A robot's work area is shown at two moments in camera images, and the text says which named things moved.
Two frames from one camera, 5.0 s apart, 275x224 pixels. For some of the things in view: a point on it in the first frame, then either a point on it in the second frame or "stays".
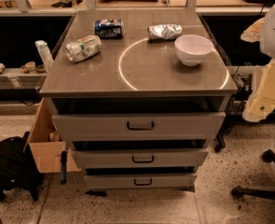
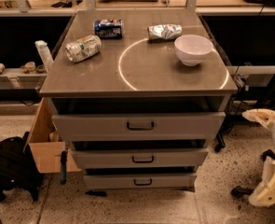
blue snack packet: x=108 y=28 stays
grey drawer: x=138 y=158 stays
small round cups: x=30 y=66 stays
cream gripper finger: x=253 y=34 → x=266 y=117
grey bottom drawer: x=139 y=181 stays
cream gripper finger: x=269 y=90 → x=273 y=187
